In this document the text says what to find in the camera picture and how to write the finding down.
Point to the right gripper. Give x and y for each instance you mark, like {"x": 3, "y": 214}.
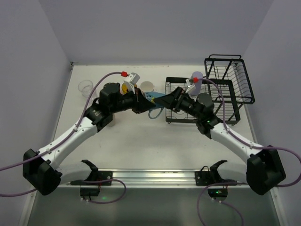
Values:
{"x": 178, "y": 100}

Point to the clear glass cup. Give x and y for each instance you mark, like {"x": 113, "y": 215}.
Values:
{"x": 85, "y": 87}

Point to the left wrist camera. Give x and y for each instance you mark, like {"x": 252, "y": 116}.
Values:
{"x": 130, "y": 79}

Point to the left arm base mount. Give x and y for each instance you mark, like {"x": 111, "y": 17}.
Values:
{"x": 94, "y": 175}

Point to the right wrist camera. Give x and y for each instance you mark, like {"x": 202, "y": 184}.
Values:
{"x": 190, "y": 83}

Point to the aluminium rail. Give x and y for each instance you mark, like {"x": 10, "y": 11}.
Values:
{"x": 150, "y": 176}

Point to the cream tumbler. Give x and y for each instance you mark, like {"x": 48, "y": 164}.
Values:
{"x": 112, "y": 123}

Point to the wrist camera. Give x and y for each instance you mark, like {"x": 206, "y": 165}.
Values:
{"x": 130, "y": 79}
{"x": 190, "y": 83}

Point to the pink mug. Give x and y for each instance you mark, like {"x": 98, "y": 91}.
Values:
{"x": 147, "y": 86}

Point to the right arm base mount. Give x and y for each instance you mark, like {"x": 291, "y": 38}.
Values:
{"x": 209, "y": 175}

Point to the yellow mug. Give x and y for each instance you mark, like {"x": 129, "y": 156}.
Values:
{"x": 124, "y": 88}

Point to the black wire dish rack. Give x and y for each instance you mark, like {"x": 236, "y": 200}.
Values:
{"x": 229, "y": 73}

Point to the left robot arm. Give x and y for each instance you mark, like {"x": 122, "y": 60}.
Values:
{"x": 42, "y": 169}

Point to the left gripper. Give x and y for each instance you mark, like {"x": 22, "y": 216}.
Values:
{"x": 137, "y": 101}

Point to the lilac tumbler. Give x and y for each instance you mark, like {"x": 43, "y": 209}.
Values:
{"x": 198, "y": 84}

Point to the blue mug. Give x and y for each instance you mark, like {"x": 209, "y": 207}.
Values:
{"x": 150, "y": 96}

